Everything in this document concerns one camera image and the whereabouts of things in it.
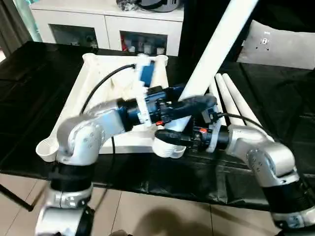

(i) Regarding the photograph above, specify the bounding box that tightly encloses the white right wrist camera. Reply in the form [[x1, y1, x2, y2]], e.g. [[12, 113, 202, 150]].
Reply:
[[199, 109, 222, 154]]

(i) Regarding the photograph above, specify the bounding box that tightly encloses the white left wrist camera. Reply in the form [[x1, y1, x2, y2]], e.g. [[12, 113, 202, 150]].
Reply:
[[133, 53, 158, 126]]

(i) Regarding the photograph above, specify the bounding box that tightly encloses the grey cushion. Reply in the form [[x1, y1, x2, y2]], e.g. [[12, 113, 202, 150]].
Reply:
[[236, 19, 315, 70]]

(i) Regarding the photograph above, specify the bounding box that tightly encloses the dark grey curtain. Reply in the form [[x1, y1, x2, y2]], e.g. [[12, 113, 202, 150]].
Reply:
[[0, 0, 31, 56]]

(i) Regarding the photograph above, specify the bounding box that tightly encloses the white plastic table top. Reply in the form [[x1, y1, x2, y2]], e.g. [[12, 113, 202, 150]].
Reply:
[[36, 52, 188, 163]]

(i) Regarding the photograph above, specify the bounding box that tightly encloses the black work mat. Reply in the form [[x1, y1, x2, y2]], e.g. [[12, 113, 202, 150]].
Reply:
[[0, 41, 315, 209]]

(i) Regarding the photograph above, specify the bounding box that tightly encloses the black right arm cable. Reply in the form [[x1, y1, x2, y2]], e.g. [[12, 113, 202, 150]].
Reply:
[[217, 112, 264, 129]]

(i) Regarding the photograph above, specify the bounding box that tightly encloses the black stand leg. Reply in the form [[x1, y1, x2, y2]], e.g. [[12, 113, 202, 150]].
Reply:
[[0, 184, 33, 212]]

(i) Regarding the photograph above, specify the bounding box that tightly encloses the white cabinet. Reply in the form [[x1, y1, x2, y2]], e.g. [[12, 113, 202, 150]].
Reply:
[[30, 0, 185, 56]]

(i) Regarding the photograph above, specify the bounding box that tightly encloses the dark grey bag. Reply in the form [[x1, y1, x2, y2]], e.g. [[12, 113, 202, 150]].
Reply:
[[116, 0, 181, 13]]

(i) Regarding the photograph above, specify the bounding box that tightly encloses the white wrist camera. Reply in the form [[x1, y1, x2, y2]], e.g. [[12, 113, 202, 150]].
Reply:
[[133, 53, 158, 126], [199, 109, 222, 154]]

